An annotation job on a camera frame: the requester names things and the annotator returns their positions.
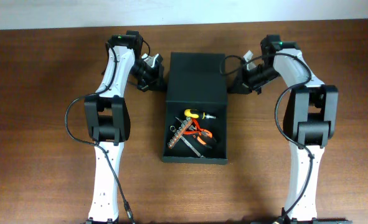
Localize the red handled wire cutters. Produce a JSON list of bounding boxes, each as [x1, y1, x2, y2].
[[184, 118, 212, 141]]

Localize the yellow black stubby screwdriver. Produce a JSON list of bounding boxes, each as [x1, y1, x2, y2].
[[184, 108, 217, 119]]

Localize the silver ratchet wrench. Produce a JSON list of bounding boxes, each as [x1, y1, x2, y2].
[[169, 126, 204, 158]]

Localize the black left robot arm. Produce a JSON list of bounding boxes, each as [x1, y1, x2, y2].
[[84, 30, 167, 223]]

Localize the orange socket bit rail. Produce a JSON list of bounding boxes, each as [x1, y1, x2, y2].
[[167, 117, 194, 149]]

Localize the orange black long-nose pliers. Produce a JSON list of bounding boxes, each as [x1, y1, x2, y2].
[[183, 117, 217, 149]]

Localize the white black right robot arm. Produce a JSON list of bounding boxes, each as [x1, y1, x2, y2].
[[227, 34, 339, 223]]

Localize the black gift box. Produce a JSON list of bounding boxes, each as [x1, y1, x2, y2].
[[162, 52, 228, 165]]

